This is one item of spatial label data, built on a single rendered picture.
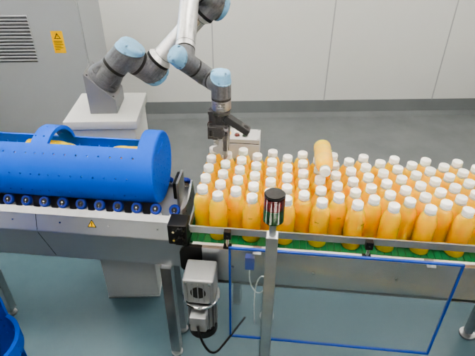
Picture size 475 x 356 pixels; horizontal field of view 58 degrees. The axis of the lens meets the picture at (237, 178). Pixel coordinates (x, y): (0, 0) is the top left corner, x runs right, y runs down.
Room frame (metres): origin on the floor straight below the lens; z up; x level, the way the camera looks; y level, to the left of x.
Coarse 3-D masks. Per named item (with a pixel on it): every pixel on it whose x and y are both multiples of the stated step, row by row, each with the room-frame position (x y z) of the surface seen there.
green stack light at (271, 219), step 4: (264, 212) 1.00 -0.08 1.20; (268, 212) 0.99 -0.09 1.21; (280, 212) 0.99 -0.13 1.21; (284, 212) 1.01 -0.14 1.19; (264, 216) 1.00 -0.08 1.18; (268, 216) 0.99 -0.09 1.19; (272, 216) 0.98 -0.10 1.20; (276, 216) 0.98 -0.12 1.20; (280, 216) 0.99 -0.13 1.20; (264, 220) 1.00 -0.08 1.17; (268, 220) 0.99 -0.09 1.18; (272, 220) 0.98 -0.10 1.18; (276, 220) 0.98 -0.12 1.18; (280, 220) 0.99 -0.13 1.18; (268, 224) 0.99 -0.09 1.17; (272, 224) 0.98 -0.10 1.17; (276, 224) 0.99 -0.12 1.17; (280, 224) 0.99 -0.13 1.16
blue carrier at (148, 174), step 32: (64, 128) 1.53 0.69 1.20; (0, 160) 1.35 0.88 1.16; (32, 160) 1.34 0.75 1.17; (64, 160) 1.33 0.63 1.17; (96, 160) 1.33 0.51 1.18; (128, 160) 1.32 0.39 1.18; (160, 160) 1.40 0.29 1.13; (0, 192) 1.39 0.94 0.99; (32, 192) 1.35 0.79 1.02; (64, 192) 1.32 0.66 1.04; (96, 192) 1.31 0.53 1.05; (128, 192) 1.29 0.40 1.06; (160, 192) 1.36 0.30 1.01
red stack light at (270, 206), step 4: (264, 200) 1.00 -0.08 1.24; (268, 200) 0.99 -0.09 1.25; (284, 200) 1.00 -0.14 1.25; (264, 204) 1.00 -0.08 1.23; (268, 204) 0.99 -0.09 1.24; (272, 204) 0.98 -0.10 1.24; (276, 204) 0.98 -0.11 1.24; (280, 204) 0.99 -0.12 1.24; (284, 204) 1.00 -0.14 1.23; (264, 208) 1.00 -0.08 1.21; (268, 208) 0.99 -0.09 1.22; (272, 208) 0.98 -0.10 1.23; (276, 208) 0.98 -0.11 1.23; (280, 208) 0.99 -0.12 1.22; (284, 208) 1.00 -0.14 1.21; (272, 212) 0.98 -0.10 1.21; (276, 212) 0.98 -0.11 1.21
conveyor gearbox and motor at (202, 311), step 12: (192, 264) 1.12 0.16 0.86; (204, 264) 1.12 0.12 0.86; (216, 264) 1.13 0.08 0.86; (192, 276) 1.06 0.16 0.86; (204, 276) 1.06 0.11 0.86; (216, 276) 1.11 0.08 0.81; (192, 288) 1.04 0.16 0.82; (204, 288) 1.04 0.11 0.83; (216, 288) 1.10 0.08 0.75; (192, 300) 1.04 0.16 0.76; (204, 300) 1.04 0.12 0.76; (216, 300) 1.06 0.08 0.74; (192, 312) 1.03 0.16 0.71; (204, 312) 1.03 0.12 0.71; (216, 312) 1.08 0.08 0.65; (192, 324) 1.01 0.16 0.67; (204, 324) 1.00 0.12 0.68; (216, 324) 1.08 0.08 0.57; (204, 336) 1.04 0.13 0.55; (228, 336) 1.11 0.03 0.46
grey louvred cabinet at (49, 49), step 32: (0, 0) 2.85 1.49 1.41; (32, 0) 2.86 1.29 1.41; (64, 0) 2.87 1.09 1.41; (96, 0) 3.33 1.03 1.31; (0, 32) 2.85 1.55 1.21; (32, 32) 2.86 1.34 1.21; (64, 32) 2.87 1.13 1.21; (96, 32) 3.19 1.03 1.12; (0, 64) 2.85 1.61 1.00; (32, 64) 2.85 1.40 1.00; (64, 64) 2.86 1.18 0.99; (0, 96) 2.84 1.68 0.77; (32, 96) 2.85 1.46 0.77; (64, 96) 2.86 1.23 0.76; (0, 128) 2.84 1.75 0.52; (32, 128) 2.85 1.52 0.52
